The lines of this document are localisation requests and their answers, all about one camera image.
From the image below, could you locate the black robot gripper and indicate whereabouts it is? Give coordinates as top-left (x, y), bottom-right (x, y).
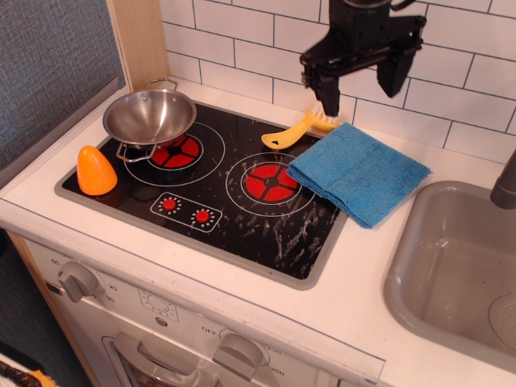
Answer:
top-left (300, 1), bottom-right (427, 117)

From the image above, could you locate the blue cloth napkin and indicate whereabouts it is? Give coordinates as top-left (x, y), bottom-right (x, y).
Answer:
top-left (287, 123), bottom-right (431, 229)

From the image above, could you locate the black toy stove top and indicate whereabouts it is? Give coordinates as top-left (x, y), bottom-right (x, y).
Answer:
top-left (56, 105), bottom-right (347, 289)

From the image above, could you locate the yellow dish brush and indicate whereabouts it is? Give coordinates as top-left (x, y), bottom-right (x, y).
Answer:
top-left (261, 102), bottom-right (339, 150)

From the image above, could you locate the grey faucet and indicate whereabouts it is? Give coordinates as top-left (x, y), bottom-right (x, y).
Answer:
top-left (490, 151), bottom-right (516, 210)

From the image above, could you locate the grey plastic sink basin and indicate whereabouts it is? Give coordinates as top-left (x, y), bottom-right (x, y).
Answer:
top-left (384, 181), bottom-right (515, 372)

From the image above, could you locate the small steel pan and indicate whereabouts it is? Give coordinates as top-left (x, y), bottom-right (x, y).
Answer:
top-left (102, 78), bottom-right (197, 163)

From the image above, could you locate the orange plastic cone toy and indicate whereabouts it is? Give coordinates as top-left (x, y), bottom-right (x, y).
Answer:
top-left (77, 145), bottom-right (118, 196)

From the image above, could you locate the grey oven knob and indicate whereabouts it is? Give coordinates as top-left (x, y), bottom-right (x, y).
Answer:
top-left (212, 334), bottom-right (264, 381)

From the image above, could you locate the grey timer knob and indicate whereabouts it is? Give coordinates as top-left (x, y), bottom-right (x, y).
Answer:
top-left (58, 262), bottom-right (98, 303)

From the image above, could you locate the orange black object bottom left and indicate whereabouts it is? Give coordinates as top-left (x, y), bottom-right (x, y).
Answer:
top-left (1, 354), bottom-right (57, 387)

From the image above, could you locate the wooden side post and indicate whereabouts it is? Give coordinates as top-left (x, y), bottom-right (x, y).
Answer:
top-left (106, 0), bottom-right (170, 91)

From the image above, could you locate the grey oven door handle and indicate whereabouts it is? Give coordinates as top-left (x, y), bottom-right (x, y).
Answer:
top-left (112, 332), bottom-right (218, 386)

